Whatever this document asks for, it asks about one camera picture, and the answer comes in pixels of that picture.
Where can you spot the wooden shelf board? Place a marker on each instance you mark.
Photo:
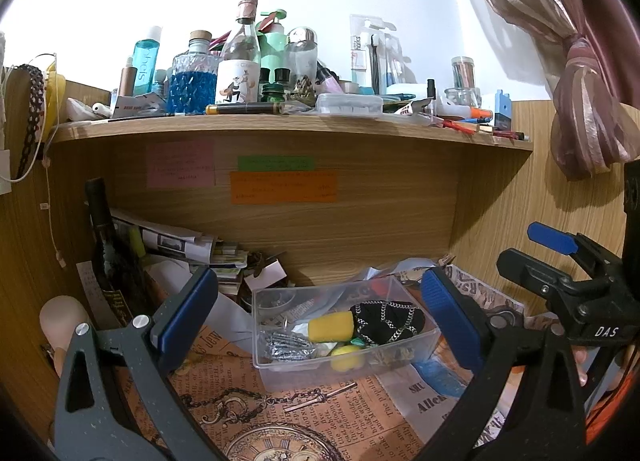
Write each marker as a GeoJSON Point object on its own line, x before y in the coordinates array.
{"type": "Point", "coordinates": [300, 130]}

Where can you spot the brown cosmetic tube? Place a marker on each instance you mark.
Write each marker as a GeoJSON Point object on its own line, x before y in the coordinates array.
{"type": "Point", "coordinates": [128, 82]}

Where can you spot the pink sticky note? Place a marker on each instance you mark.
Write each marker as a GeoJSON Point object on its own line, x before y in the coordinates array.
{"type": "Point", "coordinates": [180, 164]}

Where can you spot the pale pink cylinder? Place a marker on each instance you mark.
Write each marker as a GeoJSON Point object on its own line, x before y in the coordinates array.
{"type": "Point", "coordinates": [62, 318]}

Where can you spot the white receipt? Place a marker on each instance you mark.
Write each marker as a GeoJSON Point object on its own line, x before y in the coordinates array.
{"type": "Point", "coordinates": [95, 291]}

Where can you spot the yellow sponge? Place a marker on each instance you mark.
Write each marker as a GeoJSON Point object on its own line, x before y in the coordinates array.
{"type": "Point", "coordinates": [331, 327]}

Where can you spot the orange sticky note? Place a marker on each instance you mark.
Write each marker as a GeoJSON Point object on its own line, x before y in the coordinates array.
{"type": "Point", "coordinates": [282, 187]}

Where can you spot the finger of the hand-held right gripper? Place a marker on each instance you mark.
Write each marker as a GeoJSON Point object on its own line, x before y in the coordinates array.
{"type": "Point", "coordinates": [552, 238]}
{"type": "Point", "coordinates": [530, 273]}

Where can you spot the teal lotion bottle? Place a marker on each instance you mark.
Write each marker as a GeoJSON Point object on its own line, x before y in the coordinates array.
{"type": "Point", "coordinates": [146, 66]}

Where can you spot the blue plastic block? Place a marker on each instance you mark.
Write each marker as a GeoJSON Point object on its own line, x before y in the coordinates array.
{"type": "Point", "coordinates": [502, 111]}

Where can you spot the small clear plastic box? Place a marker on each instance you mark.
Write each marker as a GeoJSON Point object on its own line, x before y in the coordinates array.
{"type": "Point", "coordinates": [350, 105]}

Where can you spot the clear plastic container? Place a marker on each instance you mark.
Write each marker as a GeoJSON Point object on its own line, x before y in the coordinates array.
{"type": "Point", "coordinates": [350, 371]}

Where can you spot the person's right hand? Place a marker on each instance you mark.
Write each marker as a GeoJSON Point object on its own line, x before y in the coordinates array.
{"type": "Point", "coordinates": [580, 366]}

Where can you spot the pink striped curtain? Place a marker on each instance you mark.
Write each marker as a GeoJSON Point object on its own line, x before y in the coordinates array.
{"type": "Point", "coordinates": [575, 66]}

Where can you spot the white folded card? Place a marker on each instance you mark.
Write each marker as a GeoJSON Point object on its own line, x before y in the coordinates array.
{"type": "Point", "coordinates": [265, 273]}

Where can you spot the vintage newspaper print mat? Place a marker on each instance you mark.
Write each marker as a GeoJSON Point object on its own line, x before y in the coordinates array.
{"type": "Point", "coordinates": [350, 423]}

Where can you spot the green sticky note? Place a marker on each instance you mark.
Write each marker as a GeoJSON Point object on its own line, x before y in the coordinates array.
{"type": "Point", "coordinates": [276, 163]}

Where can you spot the small black capped bottle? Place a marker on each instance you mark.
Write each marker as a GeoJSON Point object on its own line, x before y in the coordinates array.
{"type": "Point", "coordinates": [282, 76]}
{"type": "Point", "coordinates": [264, 78]}

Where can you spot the black and gold pen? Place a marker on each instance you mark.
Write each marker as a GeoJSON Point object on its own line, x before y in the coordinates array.
{"type": "Point", "coordinates": [245, 108]}

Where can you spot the black lace band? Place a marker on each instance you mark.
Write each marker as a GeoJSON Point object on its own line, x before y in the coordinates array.
{"type": "Point", "coordinates": [34, 111]}

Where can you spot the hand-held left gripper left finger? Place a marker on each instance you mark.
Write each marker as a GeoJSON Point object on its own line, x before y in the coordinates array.
{"type": "Point", "coordinates": [187, 313]}

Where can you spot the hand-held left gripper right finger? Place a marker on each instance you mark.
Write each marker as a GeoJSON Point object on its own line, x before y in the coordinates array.
{"type": "Point", "coordinates": [447, 321]}

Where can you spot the yellow plush ball with eyes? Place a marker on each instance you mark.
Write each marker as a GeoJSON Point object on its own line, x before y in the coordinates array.
{"type": "Point", "coordinates": [346, 360]}

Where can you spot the yellow plastic object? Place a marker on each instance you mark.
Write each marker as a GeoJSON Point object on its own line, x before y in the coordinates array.
{"type": "Point", "coordinates": [56, 93]}

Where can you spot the glass jar with straws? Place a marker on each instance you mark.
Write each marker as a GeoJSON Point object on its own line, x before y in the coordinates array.
{"type": "Point", "coordinates": [463, 78]}

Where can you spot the stack of papers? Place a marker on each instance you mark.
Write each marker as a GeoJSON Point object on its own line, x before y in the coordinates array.
{"type": "Point", "coordinates": [175, 243]}

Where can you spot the clear shaker with silver cap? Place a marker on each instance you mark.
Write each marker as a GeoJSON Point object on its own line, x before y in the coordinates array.
{"type": "Point", "coordinates": [301, 58]}

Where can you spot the silver crinkled object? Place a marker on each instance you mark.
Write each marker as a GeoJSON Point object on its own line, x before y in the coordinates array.
{"type": "Point", "coordinates": [287, 346]}

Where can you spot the black capped nail polish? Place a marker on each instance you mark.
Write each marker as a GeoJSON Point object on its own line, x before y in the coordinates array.
{"type": "Point", "coordinates": [431, 97]}

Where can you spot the toothbrush package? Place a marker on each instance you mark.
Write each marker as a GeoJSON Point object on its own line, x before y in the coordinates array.
{"type": "Point", "coordinates": [370, 56]}

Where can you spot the dark wine bottle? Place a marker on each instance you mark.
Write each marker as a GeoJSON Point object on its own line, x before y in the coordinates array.
{"type": "Point", "coordinates": [112, 261]}

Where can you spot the clear bottle with cartoon label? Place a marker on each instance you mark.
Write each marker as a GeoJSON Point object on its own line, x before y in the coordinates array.
{"type": "Point", "coordinates": [239, 71]}

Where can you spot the mint green pump bottle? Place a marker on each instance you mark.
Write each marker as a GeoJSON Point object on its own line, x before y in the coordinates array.
{"type": "Point", "coordinates": [274, 48]}

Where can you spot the glass bottle with blue beads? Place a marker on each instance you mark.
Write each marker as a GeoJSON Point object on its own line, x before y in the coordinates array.
{"type": "Point", "coordinates": [192, 86]}

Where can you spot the white paper tag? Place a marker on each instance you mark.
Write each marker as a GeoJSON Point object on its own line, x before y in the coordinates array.
{"type": "Point", "coordinates": [4, 173]}

